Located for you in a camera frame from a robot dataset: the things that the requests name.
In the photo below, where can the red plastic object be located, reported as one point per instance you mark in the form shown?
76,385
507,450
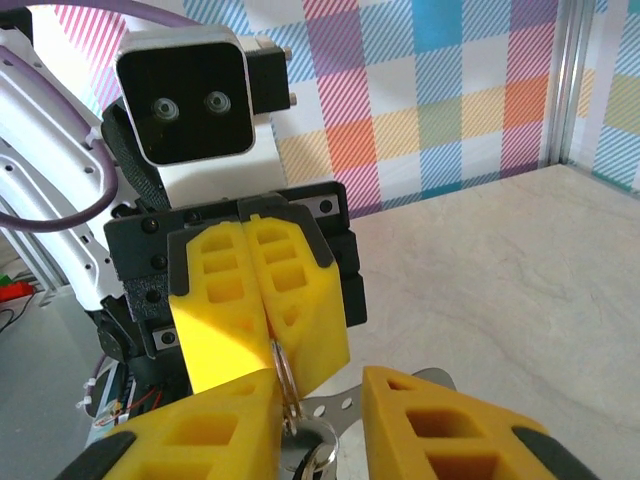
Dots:
15,291

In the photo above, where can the aluminium frame post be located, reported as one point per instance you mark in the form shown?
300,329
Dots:
565,75

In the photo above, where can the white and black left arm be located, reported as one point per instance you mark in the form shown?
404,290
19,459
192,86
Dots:
45,165

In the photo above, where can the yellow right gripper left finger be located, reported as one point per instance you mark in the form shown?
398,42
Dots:
200,440

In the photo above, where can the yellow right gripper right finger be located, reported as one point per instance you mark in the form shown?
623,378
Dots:
450,440

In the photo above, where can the silver split keyring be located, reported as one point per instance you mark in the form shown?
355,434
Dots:
285,380

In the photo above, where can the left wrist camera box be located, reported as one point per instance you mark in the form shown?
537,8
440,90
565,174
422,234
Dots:
185,100

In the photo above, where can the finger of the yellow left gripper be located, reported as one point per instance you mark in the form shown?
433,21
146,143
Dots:
300,280
220,310

